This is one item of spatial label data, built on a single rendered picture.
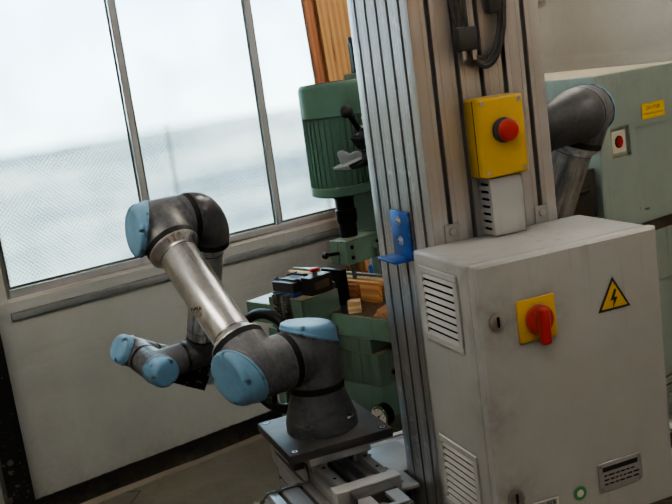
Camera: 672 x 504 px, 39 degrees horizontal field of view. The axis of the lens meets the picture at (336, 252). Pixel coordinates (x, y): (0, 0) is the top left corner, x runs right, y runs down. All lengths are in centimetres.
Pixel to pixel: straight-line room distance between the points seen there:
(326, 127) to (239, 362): 93
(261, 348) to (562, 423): 62
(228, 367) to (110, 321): 202
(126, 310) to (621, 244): 262
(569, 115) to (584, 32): 290
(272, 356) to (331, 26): 254
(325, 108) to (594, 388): 126
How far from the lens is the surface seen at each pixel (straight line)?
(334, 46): 421
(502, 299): 146
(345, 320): 255
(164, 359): 230
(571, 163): 218
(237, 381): 186
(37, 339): 376
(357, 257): 268
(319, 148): 260
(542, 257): 149
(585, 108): 206
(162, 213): 208
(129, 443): 400
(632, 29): 477
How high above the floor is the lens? 155
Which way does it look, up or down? 11 degrees down
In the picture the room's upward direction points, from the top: 8 degrees counter-clockwise
